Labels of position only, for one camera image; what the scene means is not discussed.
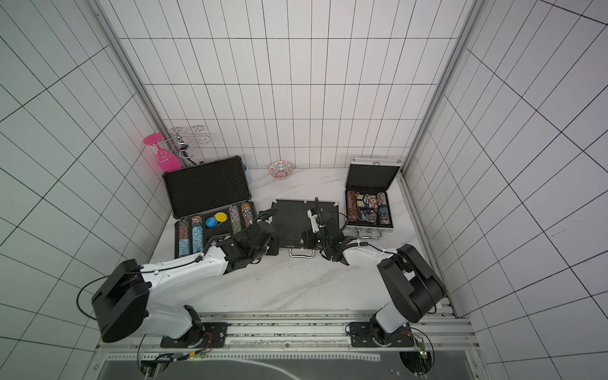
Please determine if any right silver poker case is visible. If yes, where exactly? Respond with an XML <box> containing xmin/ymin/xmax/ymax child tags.
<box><xmin>345</xmin><ymin>158</ymin><xmax>401</xmax><ymax>240</ymax></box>

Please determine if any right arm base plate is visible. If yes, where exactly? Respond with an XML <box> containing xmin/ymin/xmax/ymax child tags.
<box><xmin>345</xmin><ymin>322</ymin><xmax>416</xmax><ymax>348</ymax></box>

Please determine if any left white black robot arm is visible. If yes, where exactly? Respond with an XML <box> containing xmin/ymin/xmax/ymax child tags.
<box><xmin>91</xmin><ymin>220</ymin><xmax>280</xmax><ymax>348</ymax></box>

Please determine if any black poker case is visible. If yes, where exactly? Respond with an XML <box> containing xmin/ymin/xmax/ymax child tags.
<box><xmin>163</xmin><ymin>156</ymin><xmax>257</xmax><ymax>258</ymax></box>
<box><xmin>271</xmin><ymin>199</ymin><xmax>330</xmax><ymax>260</ymax></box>

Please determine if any blue round chip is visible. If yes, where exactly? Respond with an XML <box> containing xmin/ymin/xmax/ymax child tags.
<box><xmin>205</xmin><ymin>216</ymin><xmax>219</xmax><ymax>228</ymax></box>

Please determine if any yellow round chip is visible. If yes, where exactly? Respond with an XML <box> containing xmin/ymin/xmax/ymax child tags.
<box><xmin>214</xmin><ymin>212</ymin><xmax>228</xmax><ymax>224</ymax></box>

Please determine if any silver wire glass holder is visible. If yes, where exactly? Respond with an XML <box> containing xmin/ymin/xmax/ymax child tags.
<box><xmin>169</xmin><ymin>125</ymin><xmax>212</xmax><ymax>166</ymax></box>

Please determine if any aluminium mounting rail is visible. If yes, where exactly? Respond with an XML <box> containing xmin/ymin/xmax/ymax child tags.
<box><xmin>97</xmin><ymin>312</ymin><xmax>478</xmax><ymax>355</ymax></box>

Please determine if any pink wine glass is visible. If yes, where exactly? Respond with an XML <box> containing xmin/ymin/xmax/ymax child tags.
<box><xmin>143</xmin><ymin>133</ymin><xmax>183</xmax><ymax>173</ymax></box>

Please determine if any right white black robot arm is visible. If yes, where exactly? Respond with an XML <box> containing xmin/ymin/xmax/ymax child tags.
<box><xmin>307</xmin><ymin>205</ymin><xmax>447</xmax><ymax>345</ymax></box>

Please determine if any colourful patterned bowl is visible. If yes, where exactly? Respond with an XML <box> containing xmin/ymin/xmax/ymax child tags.
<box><xmin>269</xmin><ymin>160</ymin><xmax>294</xmax><ymax>181</ymax></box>

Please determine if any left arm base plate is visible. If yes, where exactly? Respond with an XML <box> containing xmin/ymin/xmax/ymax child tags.
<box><xmin>160</xmin><ymin>322</ymin><xmax>229</xmax><ymax>349</ymax></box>

